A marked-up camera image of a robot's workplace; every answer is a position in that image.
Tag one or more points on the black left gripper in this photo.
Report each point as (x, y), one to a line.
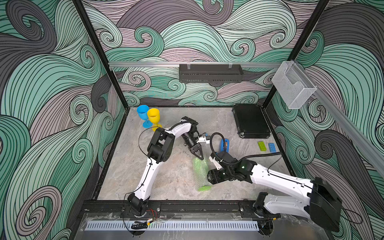
(195, 148)

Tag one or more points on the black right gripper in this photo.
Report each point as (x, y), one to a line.
(213, 174)

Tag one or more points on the clear bubble wrap sheet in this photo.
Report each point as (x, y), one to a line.
(201, 172)

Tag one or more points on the blue tape dispenser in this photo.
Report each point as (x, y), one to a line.
(224, 145)

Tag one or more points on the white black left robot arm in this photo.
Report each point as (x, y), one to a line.
(159, 151)

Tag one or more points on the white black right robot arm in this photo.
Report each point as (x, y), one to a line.
(312, 199)

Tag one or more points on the yellow plastic wine glass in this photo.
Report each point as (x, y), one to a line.
(154, 118)

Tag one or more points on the blue plastic wine glass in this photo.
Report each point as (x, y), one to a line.
(142, 111)

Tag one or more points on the green toy brick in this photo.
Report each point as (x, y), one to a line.
(262, 146)

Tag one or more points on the blue toy brick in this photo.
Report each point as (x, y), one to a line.
(272, 147)

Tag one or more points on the black hard case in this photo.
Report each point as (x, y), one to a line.
(251, 122)

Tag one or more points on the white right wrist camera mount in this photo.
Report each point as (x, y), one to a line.
(216, 164)

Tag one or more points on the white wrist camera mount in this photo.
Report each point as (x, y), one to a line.
(204, 139)
(216, 164)

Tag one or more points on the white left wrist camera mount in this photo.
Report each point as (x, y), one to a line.
(204, 139)

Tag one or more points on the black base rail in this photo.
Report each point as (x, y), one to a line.
(170, 208)

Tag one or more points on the black wall tray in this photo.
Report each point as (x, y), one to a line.
(213, 74)

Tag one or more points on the black frame post left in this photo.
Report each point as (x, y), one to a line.
(95, 41)

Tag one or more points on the black frame post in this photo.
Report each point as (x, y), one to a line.
(313, 20)
(95, 41)

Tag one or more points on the clear acrylic wall box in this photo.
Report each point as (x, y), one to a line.
(293, 84)

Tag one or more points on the white slotted cable duct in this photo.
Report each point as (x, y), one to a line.
(176, 225)

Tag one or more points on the black frame post right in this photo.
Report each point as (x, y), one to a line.
(313, 20)

